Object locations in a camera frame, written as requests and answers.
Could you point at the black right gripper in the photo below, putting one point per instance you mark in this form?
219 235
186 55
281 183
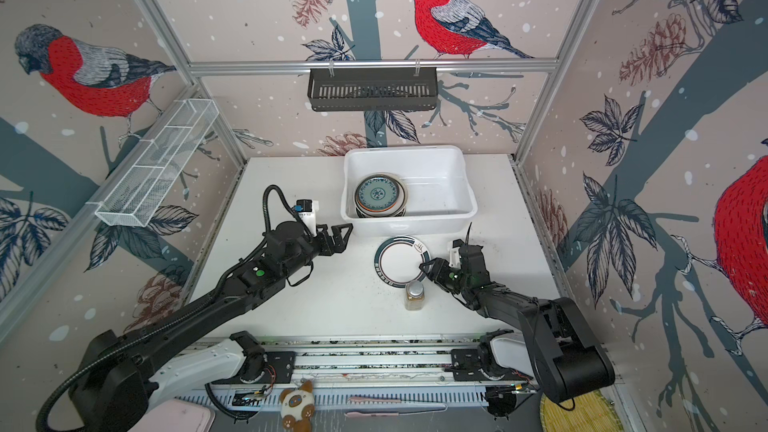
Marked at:
439 271

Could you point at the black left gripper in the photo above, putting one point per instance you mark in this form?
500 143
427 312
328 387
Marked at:
339 242

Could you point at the green rimmed white plate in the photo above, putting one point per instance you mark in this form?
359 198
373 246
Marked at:
398 260

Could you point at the white plate with black emblem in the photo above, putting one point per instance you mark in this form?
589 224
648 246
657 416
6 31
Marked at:
405 198

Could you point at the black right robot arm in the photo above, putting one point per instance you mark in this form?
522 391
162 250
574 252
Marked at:
550 340

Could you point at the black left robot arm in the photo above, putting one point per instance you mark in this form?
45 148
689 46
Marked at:
116 381

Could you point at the white plastic bin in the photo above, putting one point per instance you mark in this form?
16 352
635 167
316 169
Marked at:
407 191

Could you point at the small amber glass jar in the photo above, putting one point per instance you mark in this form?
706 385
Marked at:
414 295

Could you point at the pink tweezers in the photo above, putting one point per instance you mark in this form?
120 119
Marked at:
366 406

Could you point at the black hanging basket shelf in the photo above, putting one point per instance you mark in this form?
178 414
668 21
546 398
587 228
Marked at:
373 89

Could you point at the brown white plush toy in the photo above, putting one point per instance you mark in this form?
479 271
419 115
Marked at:
297 407

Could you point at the yellow woven bamboo tray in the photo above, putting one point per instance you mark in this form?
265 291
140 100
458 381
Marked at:
590 412

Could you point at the pink tray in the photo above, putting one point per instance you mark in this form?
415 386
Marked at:
176 416

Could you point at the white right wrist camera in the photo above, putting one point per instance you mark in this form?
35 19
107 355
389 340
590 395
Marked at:
457 255

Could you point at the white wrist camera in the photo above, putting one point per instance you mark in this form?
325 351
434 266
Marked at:
457 255
307 212

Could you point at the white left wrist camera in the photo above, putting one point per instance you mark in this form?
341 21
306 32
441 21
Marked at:
307 212

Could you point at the aluminium rail base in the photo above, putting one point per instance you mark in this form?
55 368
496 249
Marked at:
244 361

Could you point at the white wire mesh shelf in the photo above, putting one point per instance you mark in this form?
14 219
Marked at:
139 192

